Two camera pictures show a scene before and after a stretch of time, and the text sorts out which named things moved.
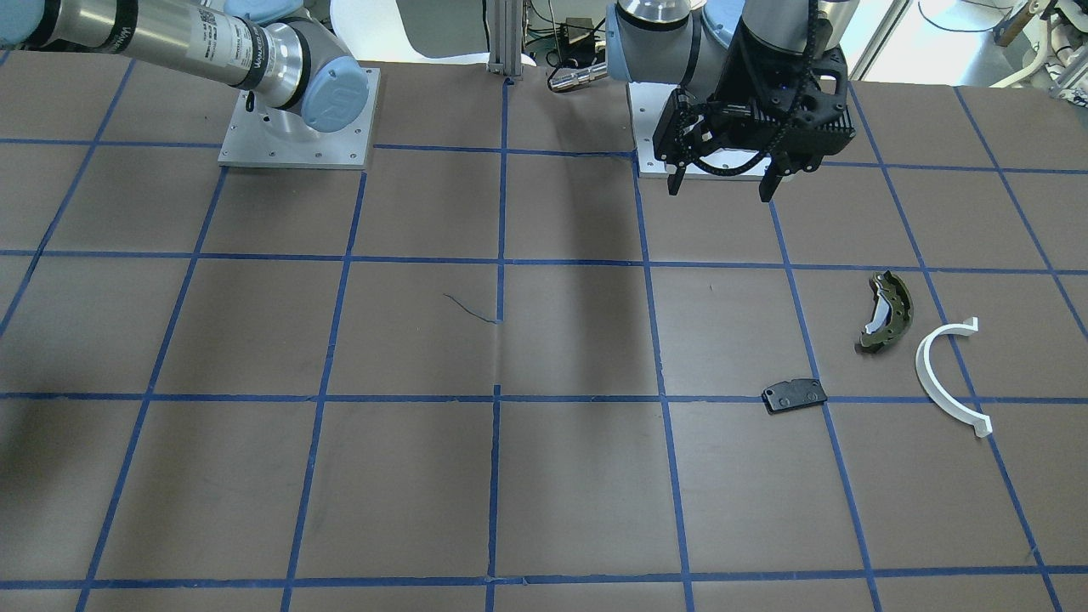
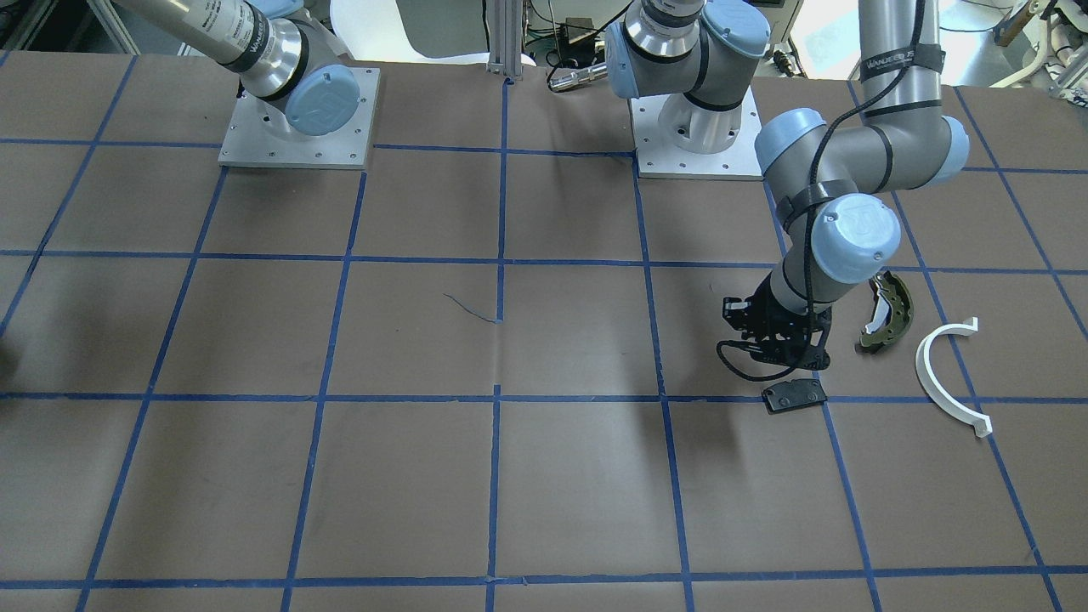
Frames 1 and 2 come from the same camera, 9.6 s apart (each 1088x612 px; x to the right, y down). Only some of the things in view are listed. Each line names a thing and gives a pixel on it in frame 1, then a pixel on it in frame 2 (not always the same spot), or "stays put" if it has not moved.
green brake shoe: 892,314 stays put
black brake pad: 799,393 stays put
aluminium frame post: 506,37 stays put
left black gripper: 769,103 to 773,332
